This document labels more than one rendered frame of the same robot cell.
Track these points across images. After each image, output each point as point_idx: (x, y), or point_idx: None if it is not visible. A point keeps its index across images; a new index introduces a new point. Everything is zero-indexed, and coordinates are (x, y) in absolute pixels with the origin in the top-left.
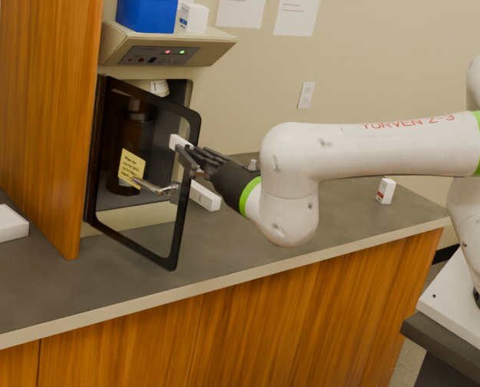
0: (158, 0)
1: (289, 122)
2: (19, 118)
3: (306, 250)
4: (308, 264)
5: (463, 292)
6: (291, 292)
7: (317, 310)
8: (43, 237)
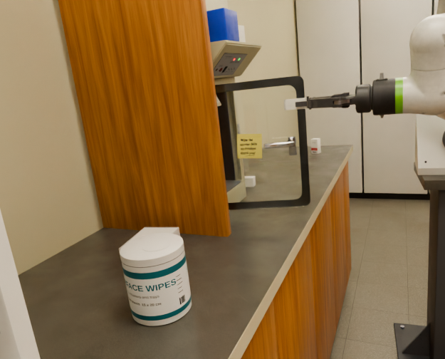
0: (231, 15)
1: (428, 16)
2: (127, 158)
3: (329, 179)
4: None
5: (440, 152)
6: (327, 213)
7: (333, 223)
8: (191, 235)
